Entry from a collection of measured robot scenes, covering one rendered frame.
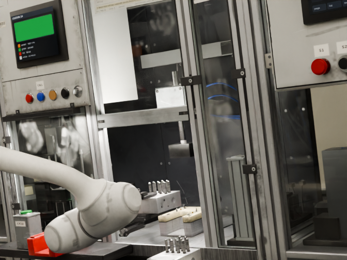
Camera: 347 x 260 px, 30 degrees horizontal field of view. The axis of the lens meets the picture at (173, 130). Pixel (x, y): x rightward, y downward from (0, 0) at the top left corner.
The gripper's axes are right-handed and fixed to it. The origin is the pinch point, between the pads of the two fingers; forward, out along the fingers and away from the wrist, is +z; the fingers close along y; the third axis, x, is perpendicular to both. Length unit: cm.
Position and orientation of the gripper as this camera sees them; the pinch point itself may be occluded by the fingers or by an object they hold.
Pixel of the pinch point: (148, 204)
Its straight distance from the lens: 203.0
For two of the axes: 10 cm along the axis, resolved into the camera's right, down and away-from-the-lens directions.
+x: -8.1, 0.7, 5.9
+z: 5.8, -1.3, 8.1
